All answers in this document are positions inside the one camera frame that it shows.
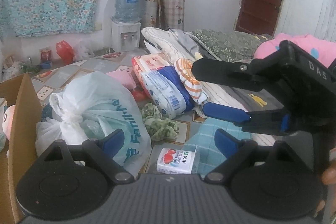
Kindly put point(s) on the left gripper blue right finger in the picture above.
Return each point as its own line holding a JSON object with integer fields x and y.
{"x": 238, "y": 155}

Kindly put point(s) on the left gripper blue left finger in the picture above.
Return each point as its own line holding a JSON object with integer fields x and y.
{"x": 100, "y": 154}

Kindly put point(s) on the teal checked towel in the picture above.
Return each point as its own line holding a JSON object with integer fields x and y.
{"x": 203, "y": 142}

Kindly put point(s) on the orange striped sock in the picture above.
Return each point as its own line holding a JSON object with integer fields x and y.
{"x": 192, "y": 85}

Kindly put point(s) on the blue white diaper pack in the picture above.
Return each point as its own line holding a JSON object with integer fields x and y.
{"x": 167, "y": 92}

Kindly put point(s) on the pink plush pig toy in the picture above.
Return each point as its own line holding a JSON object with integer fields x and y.
{"x": 7, "y": 121}

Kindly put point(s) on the pink knitted cloth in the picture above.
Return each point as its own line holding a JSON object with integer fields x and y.
{"x": 123, "y": 77}

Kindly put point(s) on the person right hand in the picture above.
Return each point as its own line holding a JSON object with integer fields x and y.
{"x": 329, "y": 176}

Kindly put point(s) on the pink blanket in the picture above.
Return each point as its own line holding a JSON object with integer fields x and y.
{"x": 322, "y": 50}

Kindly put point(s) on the white plastic shopping bag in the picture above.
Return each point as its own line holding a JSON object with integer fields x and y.
{"x": 93, "y": 106}

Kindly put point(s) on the green white scrunched cloth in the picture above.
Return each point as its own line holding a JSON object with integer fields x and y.
{"x": 157, "y": 126}

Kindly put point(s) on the green floral pillow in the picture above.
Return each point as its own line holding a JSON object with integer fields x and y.
{"x": 229, "y": 46}

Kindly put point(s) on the brown cardboard box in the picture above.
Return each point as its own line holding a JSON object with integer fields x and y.
{"x": 19, "y": 152}

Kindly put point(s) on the orange wet wipes pack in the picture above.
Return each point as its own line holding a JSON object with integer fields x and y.
{"x": 147, "y": 63}

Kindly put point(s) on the clear plastic bag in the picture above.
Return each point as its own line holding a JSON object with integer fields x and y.
{"x": 85, "y": 49}

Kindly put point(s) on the red plastic bag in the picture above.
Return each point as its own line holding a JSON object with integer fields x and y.
{"x": 65, "y": 52}

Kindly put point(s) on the red drink carton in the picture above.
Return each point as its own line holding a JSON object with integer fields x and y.
{"x": 45, "y": 54}

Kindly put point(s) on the white water dispenser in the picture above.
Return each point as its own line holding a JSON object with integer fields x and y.
{"x": 125, "y": 36}

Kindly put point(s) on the blue water bottle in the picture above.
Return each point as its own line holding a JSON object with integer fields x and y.
{"x": 127, "y": 11}

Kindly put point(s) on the folded plaid floral mat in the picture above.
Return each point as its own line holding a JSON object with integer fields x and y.
{"x": 163, "y": 14}

